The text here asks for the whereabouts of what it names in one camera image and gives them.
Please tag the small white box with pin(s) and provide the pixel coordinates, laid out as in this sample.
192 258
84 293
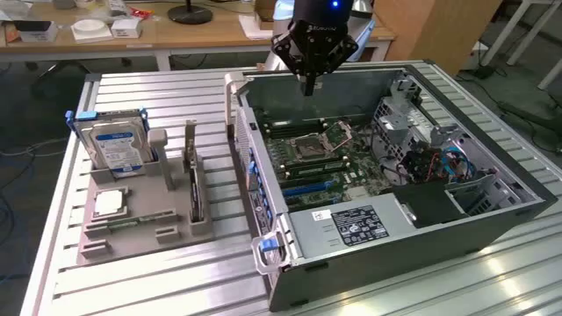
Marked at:
125 28

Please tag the green motherboard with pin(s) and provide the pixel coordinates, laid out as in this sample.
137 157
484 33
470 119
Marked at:
355 174

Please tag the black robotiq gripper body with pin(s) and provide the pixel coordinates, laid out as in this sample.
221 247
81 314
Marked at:
320 29

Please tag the brown cardboard box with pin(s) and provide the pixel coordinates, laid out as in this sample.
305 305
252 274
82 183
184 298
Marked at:
265 10

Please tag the green RAM stick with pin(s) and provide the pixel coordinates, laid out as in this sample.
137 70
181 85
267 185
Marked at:
313 168

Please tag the metal drive cage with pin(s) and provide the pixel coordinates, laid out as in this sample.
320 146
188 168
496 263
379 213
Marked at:
395 125

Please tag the black round lamp base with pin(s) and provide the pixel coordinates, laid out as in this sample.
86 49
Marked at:
191 14

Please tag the grey power supply unit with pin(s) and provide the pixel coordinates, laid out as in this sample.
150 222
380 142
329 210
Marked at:
316 237

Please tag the wooden cabinet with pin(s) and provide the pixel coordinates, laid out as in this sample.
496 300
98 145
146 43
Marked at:
439 29

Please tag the hard disk with blue carrier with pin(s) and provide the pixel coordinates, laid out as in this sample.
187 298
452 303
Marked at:
113 148

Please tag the red packet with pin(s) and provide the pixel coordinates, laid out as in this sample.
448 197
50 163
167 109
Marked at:
141 14

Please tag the dark grey PC case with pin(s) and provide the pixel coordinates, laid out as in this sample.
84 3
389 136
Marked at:
395 263

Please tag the wooden desk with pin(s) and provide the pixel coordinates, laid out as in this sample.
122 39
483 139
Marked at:
197 33

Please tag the black plastic shroud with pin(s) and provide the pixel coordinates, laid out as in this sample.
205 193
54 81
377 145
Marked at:
427 204

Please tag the metal disk bay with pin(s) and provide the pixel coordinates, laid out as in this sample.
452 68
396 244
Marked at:
482 197

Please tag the silver CPU chip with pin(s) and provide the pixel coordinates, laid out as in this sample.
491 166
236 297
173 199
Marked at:
109 202

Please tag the black chair base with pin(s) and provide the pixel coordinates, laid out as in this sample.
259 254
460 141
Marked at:
61 75

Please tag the CPU socket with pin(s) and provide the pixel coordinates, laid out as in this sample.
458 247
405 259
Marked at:
309 146

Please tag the white box with dark lid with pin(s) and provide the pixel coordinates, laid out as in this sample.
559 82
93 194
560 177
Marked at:
34 31

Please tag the black floor box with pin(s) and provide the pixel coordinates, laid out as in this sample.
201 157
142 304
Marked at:
482 72

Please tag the stack of white papers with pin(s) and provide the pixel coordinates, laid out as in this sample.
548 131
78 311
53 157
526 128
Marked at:
253 28

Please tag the blue expansion slot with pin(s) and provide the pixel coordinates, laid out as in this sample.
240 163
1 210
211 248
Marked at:
307 188

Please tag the grey printed parts rack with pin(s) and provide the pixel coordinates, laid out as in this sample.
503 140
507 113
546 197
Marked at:
140 204

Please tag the white table frame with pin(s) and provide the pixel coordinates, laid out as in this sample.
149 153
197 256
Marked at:
550 75

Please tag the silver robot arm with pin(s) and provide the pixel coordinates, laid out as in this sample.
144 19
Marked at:
280 13

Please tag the metal socket cover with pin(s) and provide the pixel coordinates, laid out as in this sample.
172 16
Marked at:
337 133

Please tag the graphics card with metal bracket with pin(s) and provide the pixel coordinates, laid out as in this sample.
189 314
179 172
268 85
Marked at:
195 184

